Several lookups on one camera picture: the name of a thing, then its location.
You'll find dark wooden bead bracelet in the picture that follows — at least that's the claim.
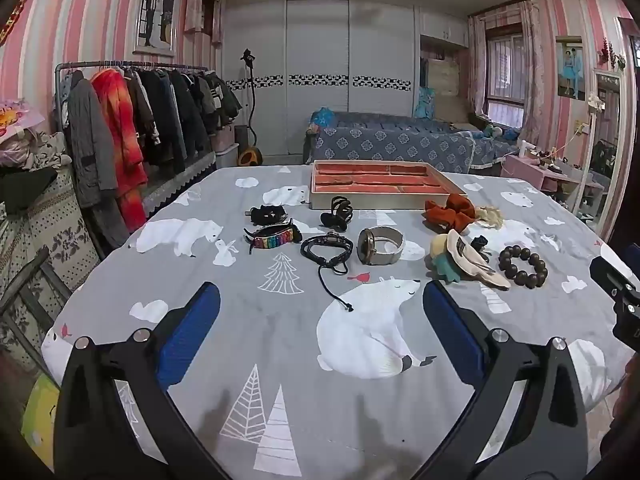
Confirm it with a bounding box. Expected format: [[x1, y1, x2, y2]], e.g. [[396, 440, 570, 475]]
[[497, 244, 549, 290]]

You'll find cream fluffy scrunchie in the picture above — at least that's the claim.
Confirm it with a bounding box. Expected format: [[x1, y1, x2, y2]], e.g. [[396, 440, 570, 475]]
[[475, 206, 504, 230]]

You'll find cream flower hair clip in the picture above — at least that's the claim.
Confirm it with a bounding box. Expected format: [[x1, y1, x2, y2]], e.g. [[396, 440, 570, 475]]
[[430, 230, 511, 290]]

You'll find orange fabric bow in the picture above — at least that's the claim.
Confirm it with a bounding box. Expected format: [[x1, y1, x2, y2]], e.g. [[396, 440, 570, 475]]
[[423, 194, 476, 233]]

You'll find white strap wristwatch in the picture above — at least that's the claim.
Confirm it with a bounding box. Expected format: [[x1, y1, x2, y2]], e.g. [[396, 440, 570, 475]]
[[357, 226, 405, 266]]

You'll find rainbow beaded bracelet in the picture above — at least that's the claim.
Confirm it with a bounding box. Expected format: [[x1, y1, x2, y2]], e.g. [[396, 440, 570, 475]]
[[243, 220, 304, 255]]

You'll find black braided cord bracelet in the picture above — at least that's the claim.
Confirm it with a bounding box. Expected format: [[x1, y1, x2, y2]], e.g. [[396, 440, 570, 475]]
[[299, 231, 356, 313]]

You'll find black scrunchie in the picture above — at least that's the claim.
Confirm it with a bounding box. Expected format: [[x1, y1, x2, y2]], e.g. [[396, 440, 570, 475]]
[[245, 205, 288, 226]]

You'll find black claw hair clip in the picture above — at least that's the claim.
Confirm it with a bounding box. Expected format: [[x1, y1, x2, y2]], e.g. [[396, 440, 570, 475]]
[[320, 196, 352, 233]]

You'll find red brick-pattern jewelry tray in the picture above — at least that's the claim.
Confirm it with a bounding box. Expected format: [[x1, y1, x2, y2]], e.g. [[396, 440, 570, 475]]
[[309, 160, 465, 210]]

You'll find standing mirror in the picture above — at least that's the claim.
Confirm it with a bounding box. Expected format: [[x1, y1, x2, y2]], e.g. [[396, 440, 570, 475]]
[[570, 68, 625, 237]]

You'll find pink bedside cabinet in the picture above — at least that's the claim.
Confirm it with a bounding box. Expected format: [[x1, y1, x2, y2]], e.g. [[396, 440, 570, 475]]
[[500, 155, 608, 210]]

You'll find grey polar bear tablecloth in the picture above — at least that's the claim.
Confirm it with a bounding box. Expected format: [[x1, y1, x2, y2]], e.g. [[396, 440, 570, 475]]
[[42, 166, 634, 479]]

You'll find window with pink curtains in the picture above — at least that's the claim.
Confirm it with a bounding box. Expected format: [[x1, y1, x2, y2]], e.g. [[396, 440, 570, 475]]
[[469, 0, 544, 142]]

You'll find clothes rack with garments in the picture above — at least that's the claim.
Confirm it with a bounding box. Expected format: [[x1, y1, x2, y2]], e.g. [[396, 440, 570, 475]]
[[54, 60, 240, 247]]

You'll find garment steamer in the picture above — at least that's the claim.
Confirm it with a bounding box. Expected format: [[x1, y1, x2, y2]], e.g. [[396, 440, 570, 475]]
[[238, 48, 264, 167]]

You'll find bed with blue cover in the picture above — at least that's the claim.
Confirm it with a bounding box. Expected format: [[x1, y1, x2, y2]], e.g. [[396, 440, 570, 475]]
[[303, 110, 518, 174]]

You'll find white sliding wardrobe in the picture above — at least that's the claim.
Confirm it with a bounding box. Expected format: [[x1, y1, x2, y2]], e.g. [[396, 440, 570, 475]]
[[222, 0, 416, 156]]

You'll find wall poster of couple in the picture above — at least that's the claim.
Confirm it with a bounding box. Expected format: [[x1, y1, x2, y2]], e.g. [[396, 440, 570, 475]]
[[555, 37, 586, 101]]

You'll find framed wall picture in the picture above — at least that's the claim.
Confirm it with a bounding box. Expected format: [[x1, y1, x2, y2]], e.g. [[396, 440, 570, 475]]
[[134, 0, 179, 58]]

